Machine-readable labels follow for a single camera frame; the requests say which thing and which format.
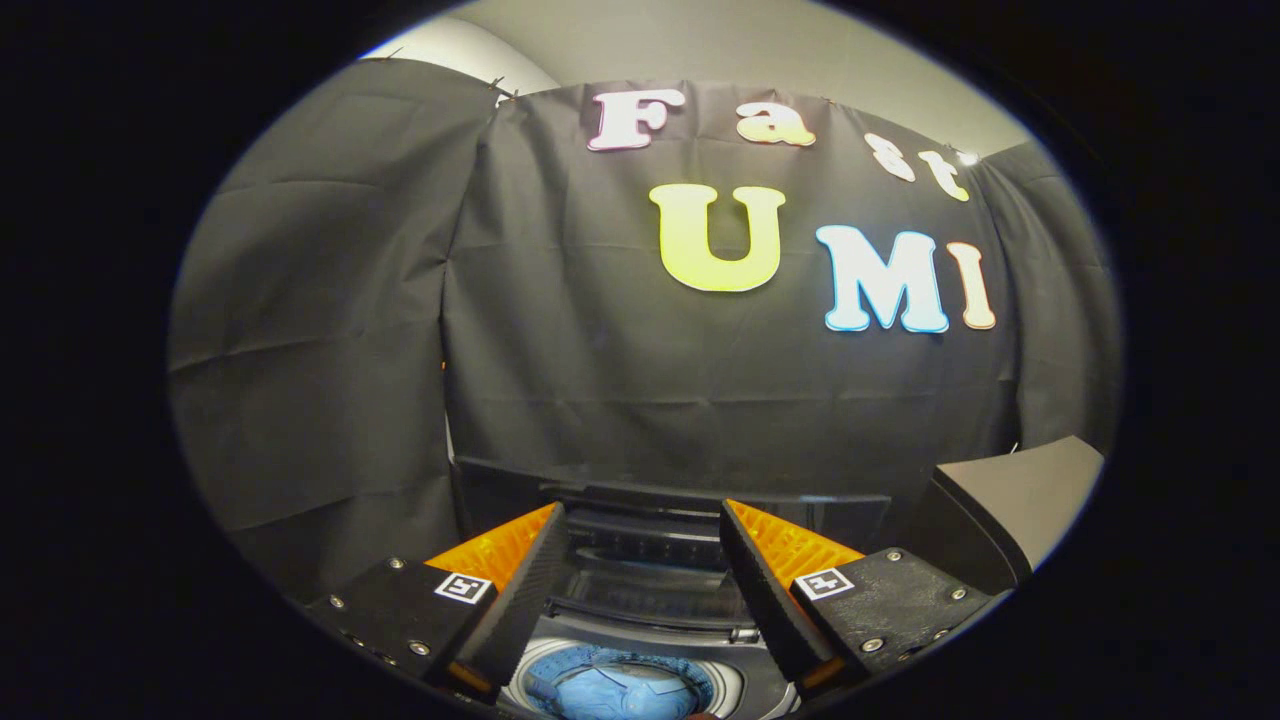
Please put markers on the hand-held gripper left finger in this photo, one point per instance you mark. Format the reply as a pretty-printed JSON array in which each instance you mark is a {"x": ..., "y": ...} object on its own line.
[{"x": 520, "y": 600}]

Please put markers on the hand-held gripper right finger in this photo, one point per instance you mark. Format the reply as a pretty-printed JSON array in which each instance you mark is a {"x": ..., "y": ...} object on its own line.
[{"x": 765, "y": 600}]

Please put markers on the dark grey washing machine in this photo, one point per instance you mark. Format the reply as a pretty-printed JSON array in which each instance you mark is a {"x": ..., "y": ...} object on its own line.
[{"x": 650, "y": 610}]

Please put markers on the light blue polo shirt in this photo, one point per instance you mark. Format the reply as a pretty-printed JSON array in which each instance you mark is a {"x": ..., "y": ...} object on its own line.
[{"x": 620, "y": 692}]

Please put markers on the black backdrop cloth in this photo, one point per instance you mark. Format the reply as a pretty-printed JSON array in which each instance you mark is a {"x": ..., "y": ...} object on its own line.
[{"x": 600, "y": 380}]

